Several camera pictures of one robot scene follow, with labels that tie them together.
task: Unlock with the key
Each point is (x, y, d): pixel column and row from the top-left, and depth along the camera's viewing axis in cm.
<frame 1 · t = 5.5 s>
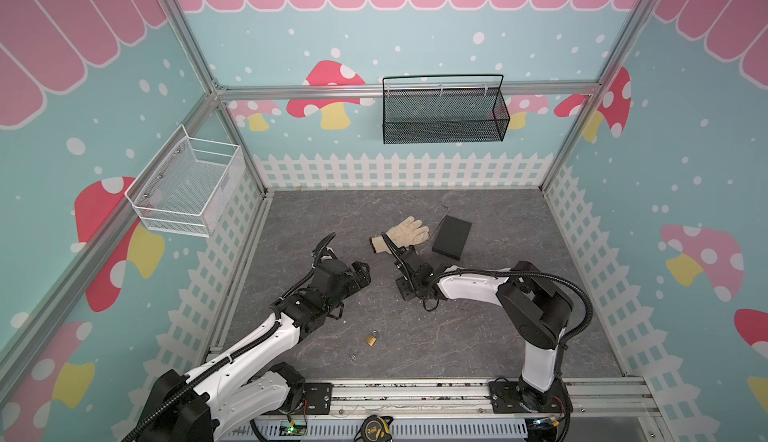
left hand: (358, 278, 83), fingers open
right hand: (404, 282, 95), fingers open
beige knit work glove: (409, 232, 108), point 2 cm above the table
flat black box: (452, 238, 107), on the table
metal hex key: (440, 219, 112), point 2 cm above the table
brass padlock: (372, 338, 85), on the table
small key near brass lock: (352, 357, 83), on the table

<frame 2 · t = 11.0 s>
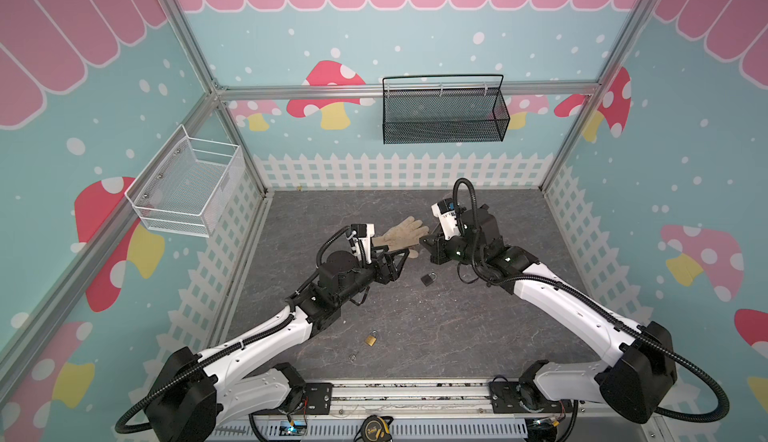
left hand: (400, 256, 75), fingers open
right hand: (419, 239, 76), fingers closed
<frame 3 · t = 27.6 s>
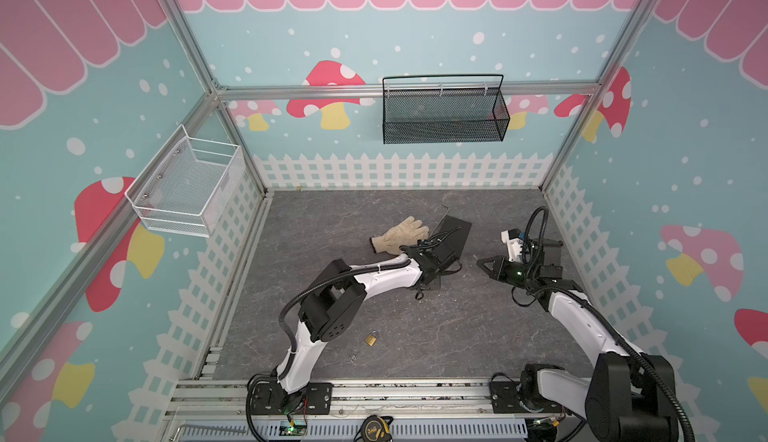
left hand: (425, 285, 93), fingers closed
right hand: (478, 261, 84), fingers closed
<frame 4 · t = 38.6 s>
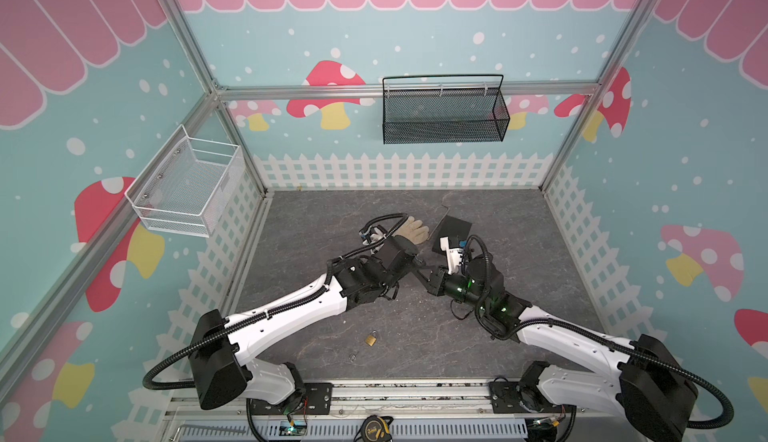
left hand: (410, 261, 76), fingers closed
right hand: (410, 270, 74), fingers closed
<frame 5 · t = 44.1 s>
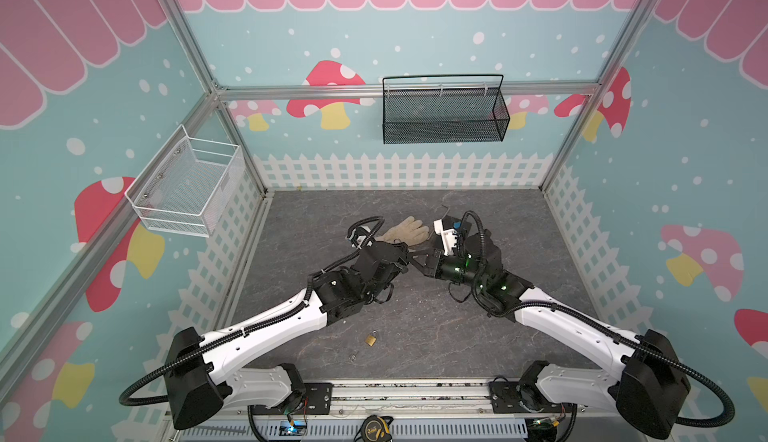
left hand: (408, 254, 73), fingers closed
right hand: (404, 257, 71), fingers closed
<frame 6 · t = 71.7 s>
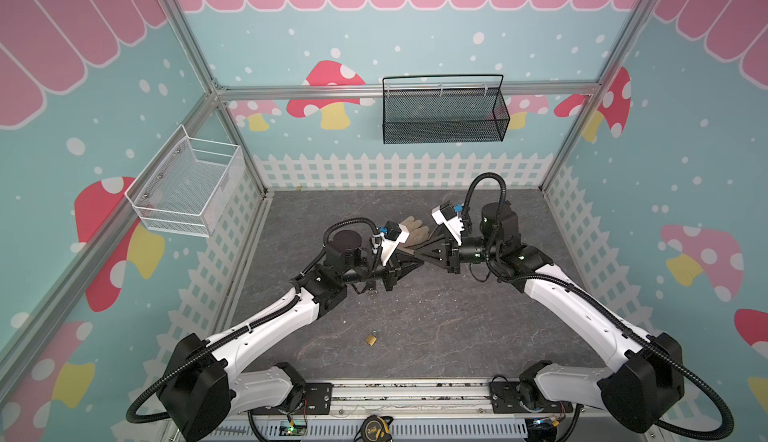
left hand: (420, 267, 70), fingers closed
right hand: (417, 254, 68), fingers closed
